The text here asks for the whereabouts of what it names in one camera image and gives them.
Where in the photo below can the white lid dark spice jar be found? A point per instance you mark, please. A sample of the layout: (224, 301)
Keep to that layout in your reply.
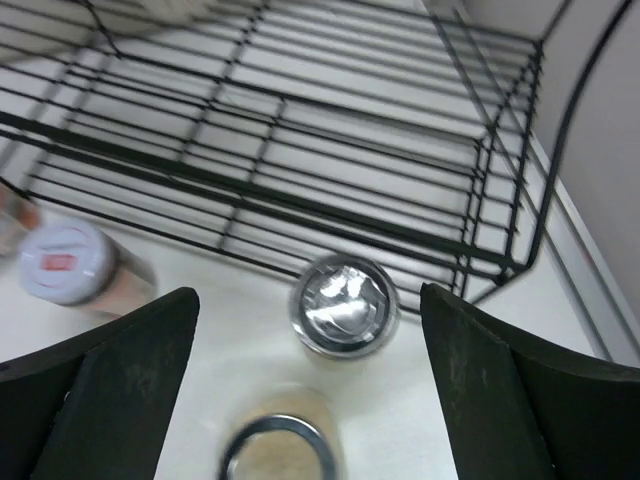
(19, 216)

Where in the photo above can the wide clear glass jar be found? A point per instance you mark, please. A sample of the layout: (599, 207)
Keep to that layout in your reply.
(289, 432)

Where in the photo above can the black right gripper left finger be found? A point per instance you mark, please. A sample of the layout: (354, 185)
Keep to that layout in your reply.
(98, 405)

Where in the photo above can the black wire rack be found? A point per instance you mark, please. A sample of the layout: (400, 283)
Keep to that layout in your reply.
(274, 132)

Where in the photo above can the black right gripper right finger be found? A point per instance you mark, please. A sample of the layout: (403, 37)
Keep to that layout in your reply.
(517, 406)

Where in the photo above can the white lid orange spice jar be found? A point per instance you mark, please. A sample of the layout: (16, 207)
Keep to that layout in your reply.
(73, 263)

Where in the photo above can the black collar pepper shaker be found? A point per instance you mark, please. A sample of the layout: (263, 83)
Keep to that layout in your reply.
(344, 307)

